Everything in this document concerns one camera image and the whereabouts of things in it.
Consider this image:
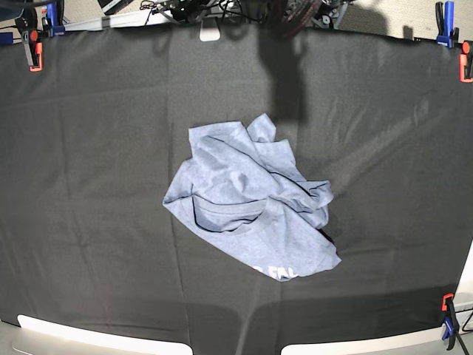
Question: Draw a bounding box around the light blue t-shirt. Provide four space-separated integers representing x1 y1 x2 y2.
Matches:
163 115 340 282

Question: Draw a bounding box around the black table cloth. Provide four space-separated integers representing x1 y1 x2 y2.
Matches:
1 25 472 354

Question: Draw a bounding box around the blue clamp far left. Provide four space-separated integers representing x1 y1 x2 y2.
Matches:
41 1 66 37

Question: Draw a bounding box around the orange black clamp far left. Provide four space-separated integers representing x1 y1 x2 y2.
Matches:
21 30 43 72

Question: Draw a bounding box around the orange black clamp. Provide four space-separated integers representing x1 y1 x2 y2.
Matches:
459 41 472 83
21 30 43 72

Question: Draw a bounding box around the blue clamp far right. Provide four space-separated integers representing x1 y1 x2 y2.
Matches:
435 1 459 48

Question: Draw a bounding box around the orange black clamp far right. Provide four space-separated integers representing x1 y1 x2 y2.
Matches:
459 41 472 83

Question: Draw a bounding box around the orange blue clamp near right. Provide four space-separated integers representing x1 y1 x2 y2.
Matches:
441 293 459 351

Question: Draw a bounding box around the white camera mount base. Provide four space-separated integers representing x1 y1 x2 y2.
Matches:
199 18 221 43

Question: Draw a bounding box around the red black cable bundle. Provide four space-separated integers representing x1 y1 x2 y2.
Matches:
273 0 323 38

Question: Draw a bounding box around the aluminium frame rail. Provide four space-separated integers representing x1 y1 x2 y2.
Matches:
64 10 169 32

